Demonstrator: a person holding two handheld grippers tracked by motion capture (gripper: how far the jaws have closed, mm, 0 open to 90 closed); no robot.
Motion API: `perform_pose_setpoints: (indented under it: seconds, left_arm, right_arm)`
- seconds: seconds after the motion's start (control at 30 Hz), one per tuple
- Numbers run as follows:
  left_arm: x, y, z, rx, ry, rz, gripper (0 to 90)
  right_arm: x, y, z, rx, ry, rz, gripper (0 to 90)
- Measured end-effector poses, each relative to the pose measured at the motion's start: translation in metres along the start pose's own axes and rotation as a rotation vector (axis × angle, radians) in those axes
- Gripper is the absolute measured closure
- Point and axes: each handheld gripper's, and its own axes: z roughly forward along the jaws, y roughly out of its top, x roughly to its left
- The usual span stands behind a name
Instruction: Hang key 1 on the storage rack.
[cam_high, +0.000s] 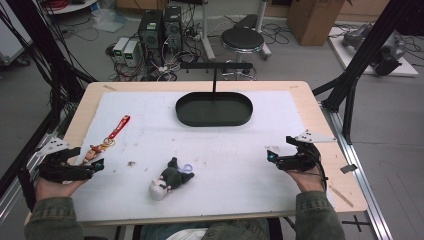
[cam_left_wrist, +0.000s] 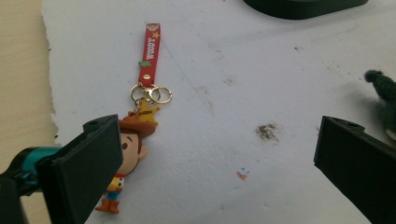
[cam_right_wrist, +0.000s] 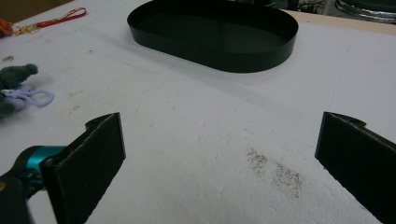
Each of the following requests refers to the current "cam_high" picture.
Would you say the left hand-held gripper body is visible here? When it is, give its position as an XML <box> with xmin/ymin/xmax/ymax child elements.
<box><xmin>34</xmin><ymin>136</ymin><xmax>96</xmax><ymax>185</ymax></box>

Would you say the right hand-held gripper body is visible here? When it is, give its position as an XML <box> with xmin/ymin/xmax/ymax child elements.
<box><xmin>278</xmin><ymin>129</ymin><xmax>337</xmax><ymax>174</ymax></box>

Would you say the person's left hand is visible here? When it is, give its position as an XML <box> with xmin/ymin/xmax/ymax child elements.
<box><xmin>34</xmin><ymin>175</ymin><xmax>88</xmax><ymax>202</ymax></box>

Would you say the person's right hand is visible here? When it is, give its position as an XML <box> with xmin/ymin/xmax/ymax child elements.
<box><xmin>287</xmin><ymin>166</ymin><xmax>328</xmax><ymax>194</ymax></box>

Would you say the black tape piece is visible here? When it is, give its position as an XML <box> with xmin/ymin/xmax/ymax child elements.
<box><xmin>339</xmin><ymin>163</ymin><xmax>358</xmax><ymax>175</ymax></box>

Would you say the thin wooden stick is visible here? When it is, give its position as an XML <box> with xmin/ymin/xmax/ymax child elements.
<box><xmin>329</xmin><ymin>185</ymin><xmax>355</xmax><ymax>209</ymax></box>

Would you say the white table mat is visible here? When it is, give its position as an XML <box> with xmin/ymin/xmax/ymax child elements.
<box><xmin>71</xmin><ymin>90</ymin><xmax>335</xmax><ymax>223</ymax></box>

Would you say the black oval tray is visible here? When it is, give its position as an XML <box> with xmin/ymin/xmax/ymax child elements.
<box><xmin>175</xmin><ymin>91</ymin><xmax>254</xmax><ymax>128</ymax></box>

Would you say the black T-shaped stand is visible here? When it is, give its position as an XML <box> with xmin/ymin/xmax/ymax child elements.
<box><xmin>179</xmin><ymin>61</ymin><xmax>254</xmax><ymax>94</ymax></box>

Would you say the white power supply unit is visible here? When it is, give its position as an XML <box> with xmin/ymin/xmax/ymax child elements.
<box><xmin>122</xmin><ymin>40</ymin><xmax>140</xmax><ymax>68</ymax></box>
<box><xmin>112</xmin><ymin>36</ymin><xmax>130</xmax><ymax>64</ymax></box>

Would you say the black round stool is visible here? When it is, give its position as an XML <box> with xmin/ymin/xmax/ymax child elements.
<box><xmin>220</xmin><ymin>27</ymin><xmax>266</xmax><ymax>64</ymax></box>

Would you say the white board with robot parts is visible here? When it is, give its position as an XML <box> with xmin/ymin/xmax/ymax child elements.
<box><xmin>327</xmin><ymin>23</ymin><xmax>420</xmax><ymax>78</ymax></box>

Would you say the cardboard box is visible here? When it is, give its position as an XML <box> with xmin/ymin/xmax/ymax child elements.
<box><xmin>287</xmin><ymin>0</ymin><xmax>348</xmax><ymax>47</ymax></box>

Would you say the black computer tower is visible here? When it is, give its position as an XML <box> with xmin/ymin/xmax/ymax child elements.
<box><xmin>162</xmin><ymin>5</ymin><xmax>184</xmax><ymax>55</ymax></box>
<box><xmin>137</xmin><ymin>9</ymin><xmax>165</xmax><ymax>67</ymax></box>

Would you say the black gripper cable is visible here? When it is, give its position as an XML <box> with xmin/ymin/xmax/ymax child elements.
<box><xmin>311</xmin><ymin>144</ymin><xmax>330</xmax><ymax>193</ymax></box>

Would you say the figure keychain with red strap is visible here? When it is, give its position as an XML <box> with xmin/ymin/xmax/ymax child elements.
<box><xmin>81</xmin><ymin>114</ymin><xmax>131</xmax><ymax>166</ymax></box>

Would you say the aluminium rail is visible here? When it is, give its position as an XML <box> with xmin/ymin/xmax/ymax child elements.
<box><xmin>319</xmin><ymin>101</ymin><xmax>394</xmax><ymax>240</ymax></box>

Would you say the dark plush doll keychain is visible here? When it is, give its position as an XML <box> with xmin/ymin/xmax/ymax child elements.
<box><xmin>148</xmin><ymin>156</ymin><xmax>196</xmax><ymax>202</ymax></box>

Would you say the tangle of floor cables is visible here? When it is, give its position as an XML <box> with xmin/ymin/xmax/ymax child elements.
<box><xmin>104</xmin><ymin>13</ymin><xmax>258</xmax><ymax>83</ymax></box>

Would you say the black frame post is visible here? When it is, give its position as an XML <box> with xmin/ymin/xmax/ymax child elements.
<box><xmin>0</xmin><ymin>0</ymin><xmax>98</xmax><ymax>214</ymax></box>
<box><xmin>312</xmin><ymin>0</ymin><xmax>424</xmax><ymax>145</ymax></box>

